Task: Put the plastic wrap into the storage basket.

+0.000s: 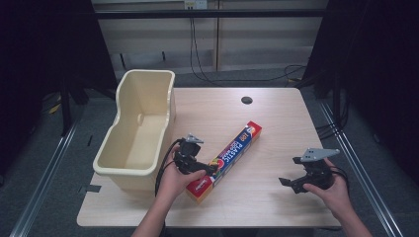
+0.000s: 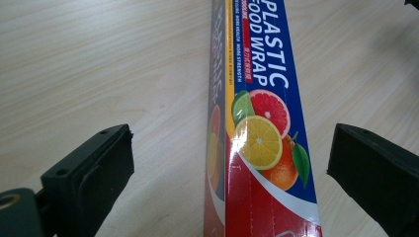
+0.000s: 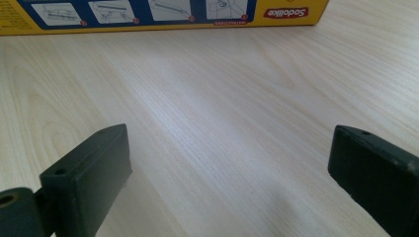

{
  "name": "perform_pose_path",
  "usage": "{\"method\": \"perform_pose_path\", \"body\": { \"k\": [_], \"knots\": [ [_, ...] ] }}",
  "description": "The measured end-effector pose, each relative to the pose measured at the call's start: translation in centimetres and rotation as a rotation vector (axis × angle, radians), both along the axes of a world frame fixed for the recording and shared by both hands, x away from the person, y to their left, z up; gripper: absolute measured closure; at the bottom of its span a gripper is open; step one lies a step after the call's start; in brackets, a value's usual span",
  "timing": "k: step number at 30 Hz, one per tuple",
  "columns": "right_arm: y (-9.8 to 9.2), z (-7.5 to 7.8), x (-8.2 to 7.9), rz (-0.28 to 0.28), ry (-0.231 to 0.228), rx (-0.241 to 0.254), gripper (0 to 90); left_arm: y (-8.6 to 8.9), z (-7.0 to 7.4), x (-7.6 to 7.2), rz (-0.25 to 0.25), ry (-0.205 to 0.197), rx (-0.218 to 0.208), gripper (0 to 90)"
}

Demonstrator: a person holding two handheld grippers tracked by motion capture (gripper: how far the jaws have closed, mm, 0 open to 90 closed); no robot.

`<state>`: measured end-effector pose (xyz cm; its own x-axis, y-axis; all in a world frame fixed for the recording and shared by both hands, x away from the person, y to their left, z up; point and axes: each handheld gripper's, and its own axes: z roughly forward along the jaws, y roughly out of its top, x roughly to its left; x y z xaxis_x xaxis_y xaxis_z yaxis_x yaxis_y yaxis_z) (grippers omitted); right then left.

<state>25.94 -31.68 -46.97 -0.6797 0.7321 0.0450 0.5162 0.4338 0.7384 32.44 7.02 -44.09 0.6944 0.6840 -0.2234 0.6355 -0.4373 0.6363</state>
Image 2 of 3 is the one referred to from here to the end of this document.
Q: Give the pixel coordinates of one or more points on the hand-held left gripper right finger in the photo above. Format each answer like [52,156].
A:
[375,171]

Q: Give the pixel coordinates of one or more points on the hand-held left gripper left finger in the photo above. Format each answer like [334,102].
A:
[89,177]

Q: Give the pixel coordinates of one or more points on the blue and red wrap box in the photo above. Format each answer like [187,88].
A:
[263,131]

